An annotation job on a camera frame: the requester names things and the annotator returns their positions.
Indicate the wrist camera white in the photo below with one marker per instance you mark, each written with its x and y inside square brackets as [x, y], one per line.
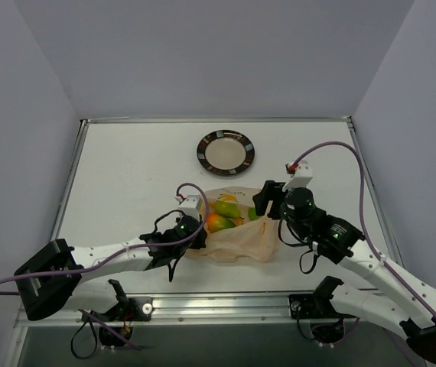
[300, 175]
[190, 205]

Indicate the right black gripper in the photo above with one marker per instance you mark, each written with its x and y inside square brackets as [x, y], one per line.
[268, 197]

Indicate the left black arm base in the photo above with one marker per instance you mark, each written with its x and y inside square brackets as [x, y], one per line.
[115, 313]

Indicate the small green fake lime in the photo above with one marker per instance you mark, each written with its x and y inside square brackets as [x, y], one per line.
[252, 215]

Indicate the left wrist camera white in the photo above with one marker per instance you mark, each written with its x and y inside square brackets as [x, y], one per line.
[190, 205]

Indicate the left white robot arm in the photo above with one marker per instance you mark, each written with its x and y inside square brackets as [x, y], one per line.
[60, 276]

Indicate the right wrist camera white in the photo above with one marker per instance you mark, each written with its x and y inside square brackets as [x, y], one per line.
[300, 175]

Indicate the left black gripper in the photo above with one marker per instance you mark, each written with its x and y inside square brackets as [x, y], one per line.
[200, 237]

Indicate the orange green fake mango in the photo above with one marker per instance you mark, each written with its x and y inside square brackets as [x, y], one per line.
[216, 223]

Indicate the translucent orange plastic bag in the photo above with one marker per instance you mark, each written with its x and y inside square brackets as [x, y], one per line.
[257, 239]

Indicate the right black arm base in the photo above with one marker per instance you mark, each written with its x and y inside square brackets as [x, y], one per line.
[318, 306]

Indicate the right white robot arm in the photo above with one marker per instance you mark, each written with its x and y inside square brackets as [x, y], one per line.
[406, 305]

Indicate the brown rimmed ceramic plate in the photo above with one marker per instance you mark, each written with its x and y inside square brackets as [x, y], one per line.
[225, 153]

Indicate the aluminium front rail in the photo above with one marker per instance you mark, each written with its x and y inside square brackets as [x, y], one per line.
[216, 309]

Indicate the green fake pear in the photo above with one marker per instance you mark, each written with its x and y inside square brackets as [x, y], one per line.
[226, 209]

